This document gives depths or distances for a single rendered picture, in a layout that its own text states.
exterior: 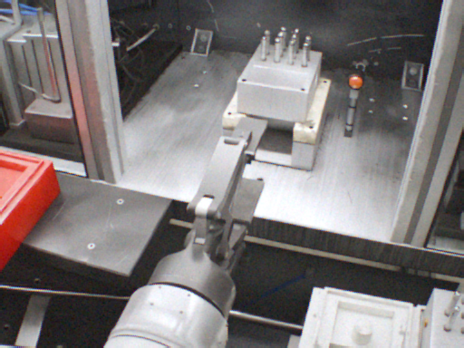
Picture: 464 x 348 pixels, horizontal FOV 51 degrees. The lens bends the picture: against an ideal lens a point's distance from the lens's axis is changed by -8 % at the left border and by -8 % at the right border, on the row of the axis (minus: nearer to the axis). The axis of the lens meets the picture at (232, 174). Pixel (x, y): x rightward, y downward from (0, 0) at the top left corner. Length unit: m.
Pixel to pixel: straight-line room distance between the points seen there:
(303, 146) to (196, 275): 0.34
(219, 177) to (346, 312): 0.26
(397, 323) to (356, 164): 0.26
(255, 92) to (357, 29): 0.33
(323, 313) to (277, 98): 0.28
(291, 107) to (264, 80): 0.05
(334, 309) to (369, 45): 0.53
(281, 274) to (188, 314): 0.61
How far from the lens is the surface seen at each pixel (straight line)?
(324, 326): 0.60
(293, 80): 0.70
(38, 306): 0.74
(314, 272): 0.97
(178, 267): 0.43
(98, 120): 0.66
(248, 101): 0.70
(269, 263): 0.98
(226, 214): 0.47
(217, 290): 0.43
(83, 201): 0.71
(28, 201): 0.67
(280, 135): 0.79
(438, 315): 0.58
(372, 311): 0.63
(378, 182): 0.74
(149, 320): 0.39
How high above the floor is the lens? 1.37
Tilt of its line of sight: 40 degrees down
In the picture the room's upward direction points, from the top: straight up
